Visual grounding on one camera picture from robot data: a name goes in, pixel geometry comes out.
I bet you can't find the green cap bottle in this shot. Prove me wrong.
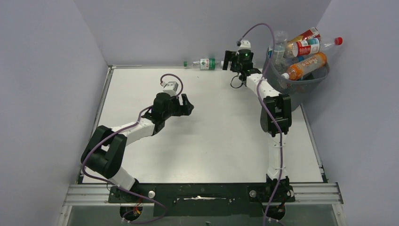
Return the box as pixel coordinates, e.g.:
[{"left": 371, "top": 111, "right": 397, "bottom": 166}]
[{"left": 183, "top": 58, "right": 224, "bottom": 71}]

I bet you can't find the crushed bottle white blue label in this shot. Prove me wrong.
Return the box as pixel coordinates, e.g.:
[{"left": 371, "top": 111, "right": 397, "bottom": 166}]
[{"left": 268, "top": 31, "right": 288, "bottom": 71}]

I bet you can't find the orange juice bottle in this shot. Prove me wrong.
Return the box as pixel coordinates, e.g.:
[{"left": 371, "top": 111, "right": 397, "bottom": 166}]
[{"left": 281, "top": 52, "right": 327, "bottom": 81}]

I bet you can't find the red cap bottle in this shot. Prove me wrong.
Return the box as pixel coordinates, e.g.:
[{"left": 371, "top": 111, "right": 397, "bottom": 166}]
[{"left": 284, "top": 37, "right": 343, "bottom": 58}]

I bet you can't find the amber tea bottle red label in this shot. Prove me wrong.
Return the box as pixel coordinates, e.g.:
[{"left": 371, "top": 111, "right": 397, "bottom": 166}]
[{"left": 289, "top": 27, "right": 321, "bottom": 42}]

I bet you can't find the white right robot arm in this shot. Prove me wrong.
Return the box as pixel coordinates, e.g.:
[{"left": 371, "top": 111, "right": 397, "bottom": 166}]
[{"left": 222, "top": 49, "right": 292, "bottom": 201}]

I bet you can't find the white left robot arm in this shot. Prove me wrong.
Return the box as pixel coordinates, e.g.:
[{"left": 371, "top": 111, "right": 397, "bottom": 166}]
[{"left": 80, "top": 92, "right": 194, "bottom": 191}]

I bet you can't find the grey mesh waste bin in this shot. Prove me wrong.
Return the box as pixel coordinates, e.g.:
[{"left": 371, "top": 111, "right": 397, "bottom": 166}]
[{"left": 262, "top": 55, "right": 330, "bottom": 111}]

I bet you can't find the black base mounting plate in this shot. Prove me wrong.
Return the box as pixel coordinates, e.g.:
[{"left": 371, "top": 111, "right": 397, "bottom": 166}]
[{"left": 108, "top": 183, "right": 295, "bottom": 223}]

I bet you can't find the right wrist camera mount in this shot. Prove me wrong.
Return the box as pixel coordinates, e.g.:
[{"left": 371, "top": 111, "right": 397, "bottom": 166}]
[{"left": 237, "top": 40, "right": 251, "bottom": 50}]

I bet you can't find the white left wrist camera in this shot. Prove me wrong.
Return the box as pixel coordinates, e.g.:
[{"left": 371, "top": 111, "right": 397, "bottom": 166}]
[{"left": 161, "top": 81, "right": 178, "bottom": 97}]

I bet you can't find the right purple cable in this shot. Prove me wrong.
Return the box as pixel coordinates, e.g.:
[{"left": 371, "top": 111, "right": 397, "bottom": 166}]
[{"left": 237, "top": 23, "right": 284, "bottom": 226}]

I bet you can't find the aluminium frame rail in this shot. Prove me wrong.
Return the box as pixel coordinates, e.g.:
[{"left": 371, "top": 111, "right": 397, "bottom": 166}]
[{"left": 64, "top": 184, "right": 110, "bottom": 206}]

